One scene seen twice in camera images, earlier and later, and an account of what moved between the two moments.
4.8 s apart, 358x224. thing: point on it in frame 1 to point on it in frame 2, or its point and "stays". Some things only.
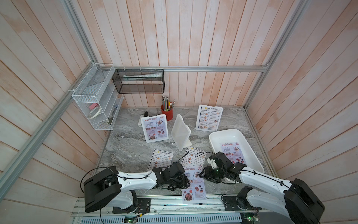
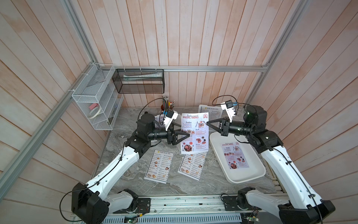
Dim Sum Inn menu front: (194, 158) stays
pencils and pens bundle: (167, 105) stays
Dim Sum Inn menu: (160, 158) stays
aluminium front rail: (178, 210) stays
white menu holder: (209, 117) stays
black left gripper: (183, 180) to (172, 138)
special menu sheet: (196, 193) to (195, 123)
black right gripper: (207, 173) to (223, 122)
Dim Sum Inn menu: (209, 117) stays
